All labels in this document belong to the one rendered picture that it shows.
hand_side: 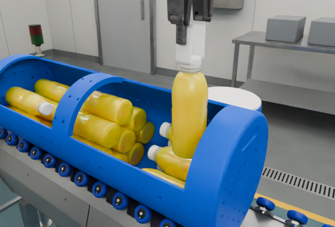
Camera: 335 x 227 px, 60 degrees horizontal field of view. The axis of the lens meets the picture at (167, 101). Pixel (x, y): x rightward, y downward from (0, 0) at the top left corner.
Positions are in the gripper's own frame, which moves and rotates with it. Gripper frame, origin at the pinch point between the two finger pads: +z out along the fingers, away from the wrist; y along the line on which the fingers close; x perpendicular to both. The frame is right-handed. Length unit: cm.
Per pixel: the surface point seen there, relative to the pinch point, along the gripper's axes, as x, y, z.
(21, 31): 521, 241, 75
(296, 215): -21.0, 14.3, 39.3
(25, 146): 59, -5, 40
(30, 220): 75, -3, 83
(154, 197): 2.1, -8.6, 29.9
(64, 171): 38, -6, 41
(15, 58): 70, 2, 14
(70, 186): 36, -6, 45
